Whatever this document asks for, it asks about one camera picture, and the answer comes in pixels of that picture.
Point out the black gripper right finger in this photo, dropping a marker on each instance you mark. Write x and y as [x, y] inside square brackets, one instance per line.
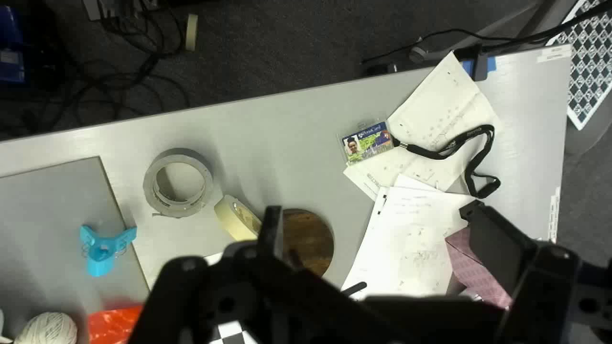
[494, 240]

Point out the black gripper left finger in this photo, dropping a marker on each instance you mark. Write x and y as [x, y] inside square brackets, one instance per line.
[271, 229]

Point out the cream masking tape roll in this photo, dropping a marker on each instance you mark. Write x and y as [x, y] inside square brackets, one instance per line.
[234, 214]

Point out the black pole rack wooden base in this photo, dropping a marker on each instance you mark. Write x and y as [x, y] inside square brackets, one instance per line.
[315, 239]

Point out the white printed paper sheet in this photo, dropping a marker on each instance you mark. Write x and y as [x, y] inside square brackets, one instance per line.
[408, 240]

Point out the large-square checkerboard sheet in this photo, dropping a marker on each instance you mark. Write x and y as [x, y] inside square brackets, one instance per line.
[232, 332]

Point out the white folded paper sheet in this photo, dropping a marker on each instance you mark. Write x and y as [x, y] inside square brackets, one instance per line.
[447, 101]

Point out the light blue plastic clip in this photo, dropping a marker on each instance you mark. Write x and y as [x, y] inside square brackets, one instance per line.
[102, 244]

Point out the blue table clamp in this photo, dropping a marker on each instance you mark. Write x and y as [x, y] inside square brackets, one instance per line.
[479, 63]

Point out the orange plastic bag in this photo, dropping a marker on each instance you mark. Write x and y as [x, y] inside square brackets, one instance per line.
[116, 325]

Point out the small-square checker pattern board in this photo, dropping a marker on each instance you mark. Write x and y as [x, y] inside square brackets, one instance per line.
[594, 63]

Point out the grey flat board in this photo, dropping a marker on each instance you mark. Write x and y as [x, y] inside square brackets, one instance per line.
[51, 221]

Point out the white yarn ball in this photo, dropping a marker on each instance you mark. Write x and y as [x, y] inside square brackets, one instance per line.
[49, 328]

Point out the dark blue box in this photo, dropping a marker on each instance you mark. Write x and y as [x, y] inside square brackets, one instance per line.
[10, 44]

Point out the grey duct tape roll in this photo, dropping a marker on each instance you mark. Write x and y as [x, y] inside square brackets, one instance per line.
[154, 185]

